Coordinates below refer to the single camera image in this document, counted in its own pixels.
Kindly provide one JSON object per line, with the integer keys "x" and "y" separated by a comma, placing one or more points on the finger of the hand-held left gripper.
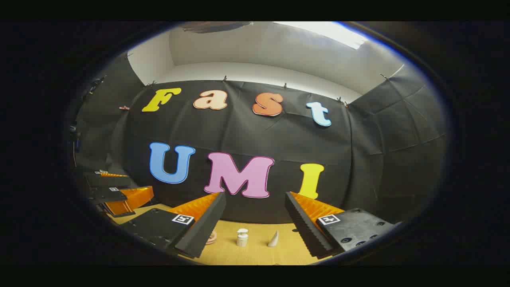
{"x": 107, "y": 181}
{"x": 105, "y": 195}

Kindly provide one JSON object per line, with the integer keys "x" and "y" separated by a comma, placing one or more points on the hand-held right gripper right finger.
{"x": 305, "y": 227}

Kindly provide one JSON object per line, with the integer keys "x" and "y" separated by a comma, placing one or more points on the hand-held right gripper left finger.
{"x": 203, "y": 227}

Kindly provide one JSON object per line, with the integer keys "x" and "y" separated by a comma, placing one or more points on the white squeeze tube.
{"x": 273, "y": 241}

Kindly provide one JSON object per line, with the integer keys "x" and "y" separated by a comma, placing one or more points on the white pump bottle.
{"x": 242, "y": 239}

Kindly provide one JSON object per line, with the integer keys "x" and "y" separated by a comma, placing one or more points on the black backdrop cloth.
{"x": 279, "y": 139}

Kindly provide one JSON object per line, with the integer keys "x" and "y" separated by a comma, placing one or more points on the row of black cloth clips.
{"x": 224, "y": 78}

